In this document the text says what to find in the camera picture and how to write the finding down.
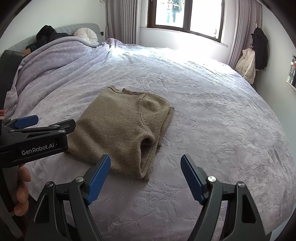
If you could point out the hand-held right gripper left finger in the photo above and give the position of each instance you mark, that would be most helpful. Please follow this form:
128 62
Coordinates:
99 178

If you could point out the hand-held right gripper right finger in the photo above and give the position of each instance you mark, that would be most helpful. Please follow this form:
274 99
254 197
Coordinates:
193 178

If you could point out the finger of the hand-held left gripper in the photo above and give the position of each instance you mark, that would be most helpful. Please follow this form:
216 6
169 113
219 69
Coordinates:
26 121
46 132

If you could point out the brown knit sweater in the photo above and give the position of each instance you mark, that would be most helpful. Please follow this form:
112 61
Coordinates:
115 129

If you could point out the dark clothes pile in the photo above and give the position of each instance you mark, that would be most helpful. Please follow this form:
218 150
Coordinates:
47 32

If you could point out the person's left hand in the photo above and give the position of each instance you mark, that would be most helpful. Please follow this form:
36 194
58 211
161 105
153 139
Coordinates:
23 185

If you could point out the dark grey padded panel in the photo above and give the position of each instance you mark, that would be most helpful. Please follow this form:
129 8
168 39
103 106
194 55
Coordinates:
10 76

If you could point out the lavender embossed bed blanket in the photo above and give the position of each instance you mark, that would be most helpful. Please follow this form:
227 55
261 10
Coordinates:
208 104

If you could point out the round white cushion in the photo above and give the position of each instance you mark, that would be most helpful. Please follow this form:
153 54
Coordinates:
85 36

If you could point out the grey padded headboard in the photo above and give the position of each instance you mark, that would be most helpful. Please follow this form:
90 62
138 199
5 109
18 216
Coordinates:
92 27

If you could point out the beige hanging jacket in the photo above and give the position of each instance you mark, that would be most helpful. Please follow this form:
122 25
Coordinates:
246 67

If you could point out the mauve pleated curtain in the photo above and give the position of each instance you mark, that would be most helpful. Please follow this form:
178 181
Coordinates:
245 27
123 20

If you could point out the black hanging jacket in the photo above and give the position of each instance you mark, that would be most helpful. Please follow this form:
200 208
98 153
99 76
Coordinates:
260 48

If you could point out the dark framed window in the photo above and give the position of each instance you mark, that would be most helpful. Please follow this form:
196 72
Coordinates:
187 16

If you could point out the wall mounted television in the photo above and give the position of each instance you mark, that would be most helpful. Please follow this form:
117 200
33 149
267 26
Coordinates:
291 71

